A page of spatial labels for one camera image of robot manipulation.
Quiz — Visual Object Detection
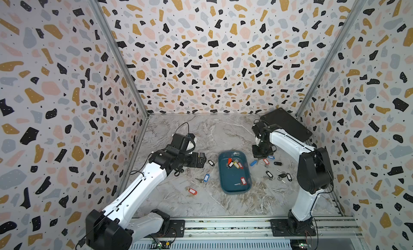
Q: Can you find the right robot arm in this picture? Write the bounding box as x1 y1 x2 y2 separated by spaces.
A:
252 120 333 235

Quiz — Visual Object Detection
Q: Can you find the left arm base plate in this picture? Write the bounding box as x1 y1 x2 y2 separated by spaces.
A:
146 219 186 238

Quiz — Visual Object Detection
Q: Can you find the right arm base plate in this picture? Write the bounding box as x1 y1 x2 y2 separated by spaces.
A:
270 218 316 237

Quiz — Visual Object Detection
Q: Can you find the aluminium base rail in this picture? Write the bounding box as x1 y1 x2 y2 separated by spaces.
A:
131 216 368 250

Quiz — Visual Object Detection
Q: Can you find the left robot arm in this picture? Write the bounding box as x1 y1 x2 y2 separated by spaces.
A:
85 149 207 250

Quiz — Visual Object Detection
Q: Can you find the small blue tag key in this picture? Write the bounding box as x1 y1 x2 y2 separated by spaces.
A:
250 159 259 167

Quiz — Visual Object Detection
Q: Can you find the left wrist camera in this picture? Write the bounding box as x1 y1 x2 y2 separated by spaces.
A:
170 133 196 154

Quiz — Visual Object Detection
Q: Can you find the aluminium corner post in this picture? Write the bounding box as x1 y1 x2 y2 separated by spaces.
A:
295 0 367 120
86 0 149 120

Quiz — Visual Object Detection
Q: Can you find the yellow tag key in box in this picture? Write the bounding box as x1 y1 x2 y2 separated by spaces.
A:
232 160 243 169

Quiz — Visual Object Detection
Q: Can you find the teal storage box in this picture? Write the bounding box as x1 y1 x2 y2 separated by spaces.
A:
218 151 252 195

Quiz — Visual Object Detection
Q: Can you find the right aluminium corner post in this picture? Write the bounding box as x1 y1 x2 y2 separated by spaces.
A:
295 0 367 120

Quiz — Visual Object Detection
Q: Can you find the left aluminium corner post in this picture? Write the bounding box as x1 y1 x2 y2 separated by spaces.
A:
86 0 149 120

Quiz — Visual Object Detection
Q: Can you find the black laptop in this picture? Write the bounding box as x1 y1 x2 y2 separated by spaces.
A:
260 108 313 142

